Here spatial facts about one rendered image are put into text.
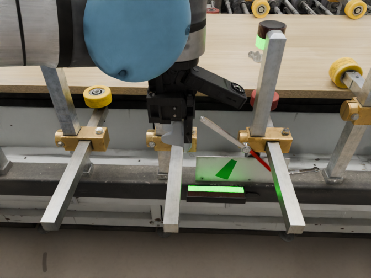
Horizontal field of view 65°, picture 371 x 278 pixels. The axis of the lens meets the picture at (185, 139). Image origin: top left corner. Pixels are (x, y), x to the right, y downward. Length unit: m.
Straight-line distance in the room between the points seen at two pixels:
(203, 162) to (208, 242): 0.81
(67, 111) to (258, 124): 0.48
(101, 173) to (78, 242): 0.78
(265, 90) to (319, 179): 0.38
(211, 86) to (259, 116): 0.29
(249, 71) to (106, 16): 0.84
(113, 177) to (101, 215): 0.62
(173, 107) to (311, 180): 0.58
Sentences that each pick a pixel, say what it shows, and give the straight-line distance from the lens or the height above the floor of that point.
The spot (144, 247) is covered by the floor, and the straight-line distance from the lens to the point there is 1.57.
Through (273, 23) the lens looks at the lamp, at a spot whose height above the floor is 1.14.
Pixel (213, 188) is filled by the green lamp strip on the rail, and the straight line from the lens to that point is 0.86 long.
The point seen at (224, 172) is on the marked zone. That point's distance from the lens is 0.85.
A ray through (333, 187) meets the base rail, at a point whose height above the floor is 0.70.
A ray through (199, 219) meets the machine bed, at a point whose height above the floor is 0.17.
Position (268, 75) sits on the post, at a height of 1.05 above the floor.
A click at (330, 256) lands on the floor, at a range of 1.69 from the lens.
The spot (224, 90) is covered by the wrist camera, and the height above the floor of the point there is 1.11.
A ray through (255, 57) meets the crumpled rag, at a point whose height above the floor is 0.91.
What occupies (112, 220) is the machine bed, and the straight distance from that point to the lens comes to 1.50.
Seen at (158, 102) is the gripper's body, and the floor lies 1.09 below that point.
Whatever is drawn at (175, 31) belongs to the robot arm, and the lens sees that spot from 0.25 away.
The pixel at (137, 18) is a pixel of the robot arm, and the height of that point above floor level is 1.29.
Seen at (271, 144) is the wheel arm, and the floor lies 0.86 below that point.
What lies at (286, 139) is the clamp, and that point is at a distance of 0.80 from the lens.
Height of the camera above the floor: 1.36
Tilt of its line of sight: 40 degrees down
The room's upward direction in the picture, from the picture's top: straight up
